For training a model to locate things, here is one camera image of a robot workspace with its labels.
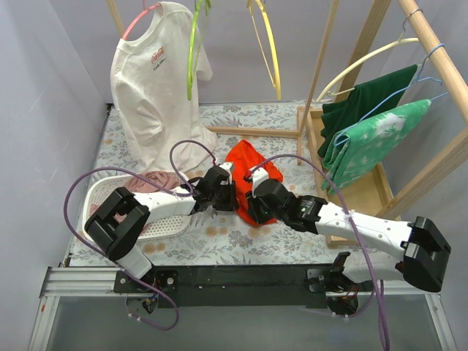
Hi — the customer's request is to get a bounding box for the orange t shirt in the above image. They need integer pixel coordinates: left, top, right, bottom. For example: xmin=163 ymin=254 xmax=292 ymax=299
xmin=225 ymin=140 xmax=283 ymax=227

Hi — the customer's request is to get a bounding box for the green hanger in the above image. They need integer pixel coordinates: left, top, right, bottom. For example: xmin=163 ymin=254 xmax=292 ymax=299
xmin=186 ymin=0 xmax=211 ymax=100

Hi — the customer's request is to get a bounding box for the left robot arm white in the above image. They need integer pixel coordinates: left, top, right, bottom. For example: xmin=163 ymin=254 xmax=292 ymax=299
xmin=84 ymin=162 xmax=238 ymax=293

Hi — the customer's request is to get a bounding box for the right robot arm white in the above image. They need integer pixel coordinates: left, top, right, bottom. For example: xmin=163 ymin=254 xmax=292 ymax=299
xmin=246 ymin=178 xmax=451 ymax=293

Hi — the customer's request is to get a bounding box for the white Coca-Cola t shirt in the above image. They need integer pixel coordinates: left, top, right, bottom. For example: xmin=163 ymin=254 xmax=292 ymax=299
xmin=110 ymin=1 xmax=217 ymax=172

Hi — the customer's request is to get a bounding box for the yellow hanger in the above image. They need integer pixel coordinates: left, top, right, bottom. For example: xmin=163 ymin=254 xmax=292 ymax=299
xmin=246 ymin=0 xmax=282 ymax=101

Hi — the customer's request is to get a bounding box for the pink hanger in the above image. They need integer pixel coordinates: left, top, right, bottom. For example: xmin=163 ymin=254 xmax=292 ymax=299
xmin=121 ymin=1 xmax=161 ymax=40

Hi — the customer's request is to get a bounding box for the cream hanger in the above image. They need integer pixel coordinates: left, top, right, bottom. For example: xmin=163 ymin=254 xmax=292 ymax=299
xmin=315 ymin=18 xmax=420 ymax=103

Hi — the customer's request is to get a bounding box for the pink garment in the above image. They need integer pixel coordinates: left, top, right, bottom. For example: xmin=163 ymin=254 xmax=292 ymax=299
xmin=89 ymin=170 xmax=189 ymax=235

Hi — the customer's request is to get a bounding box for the floral table cloth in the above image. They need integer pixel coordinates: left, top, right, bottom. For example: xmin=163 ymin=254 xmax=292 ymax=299
xmin=69 ymin=102 xmax=388 ymax=267

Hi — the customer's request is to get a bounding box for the light green tie-dye garment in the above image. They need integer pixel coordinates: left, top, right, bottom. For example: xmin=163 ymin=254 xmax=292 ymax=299
xmin=322 ymin=99 xmax=431 ymax=188

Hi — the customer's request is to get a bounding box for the wooden clothes rack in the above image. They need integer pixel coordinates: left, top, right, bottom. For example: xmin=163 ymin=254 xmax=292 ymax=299
xmin=105 ymin=0 xmax=468 ymax=249

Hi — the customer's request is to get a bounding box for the white laundry basket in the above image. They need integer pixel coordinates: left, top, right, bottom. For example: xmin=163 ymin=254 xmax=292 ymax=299
xmin=81 ymin=175 xmax=190 ymax=243

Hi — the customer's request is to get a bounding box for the dark green garment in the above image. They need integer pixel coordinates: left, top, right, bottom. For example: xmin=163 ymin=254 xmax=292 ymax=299
xmin=317 ymin=64 xmax=418 ymax=158

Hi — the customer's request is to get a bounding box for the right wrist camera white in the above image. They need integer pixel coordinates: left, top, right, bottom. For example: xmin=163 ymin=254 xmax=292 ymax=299
xmin=244 ymin=167 xmax=270 ymax=192

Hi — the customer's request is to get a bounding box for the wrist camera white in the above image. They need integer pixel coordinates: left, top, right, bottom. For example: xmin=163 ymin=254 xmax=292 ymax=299
xmin=244 ymin=167 xmax=270 ymax=192
xmin=218 ymin=162 xmax=235 ymax=184

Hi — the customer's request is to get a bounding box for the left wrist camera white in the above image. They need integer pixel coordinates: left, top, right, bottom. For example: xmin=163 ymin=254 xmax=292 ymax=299
xmin=218 ymin=162 xmax=235 ymax=184

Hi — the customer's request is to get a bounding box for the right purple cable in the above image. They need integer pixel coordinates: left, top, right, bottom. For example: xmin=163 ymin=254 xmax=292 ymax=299
xmin=248 ymin=153 xmax=390 ymax=351

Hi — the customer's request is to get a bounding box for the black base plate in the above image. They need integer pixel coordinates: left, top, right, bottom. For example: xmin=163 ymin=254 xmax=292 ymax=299
xmin=113 ymin=263 xmax=366 ymax=312

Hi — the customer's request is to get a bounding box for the blue wire hanger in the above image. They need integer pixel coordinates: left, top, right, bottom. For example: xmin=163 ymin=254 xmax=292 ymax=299
xmin=333 ymin=43 xmax=449 ymax=147

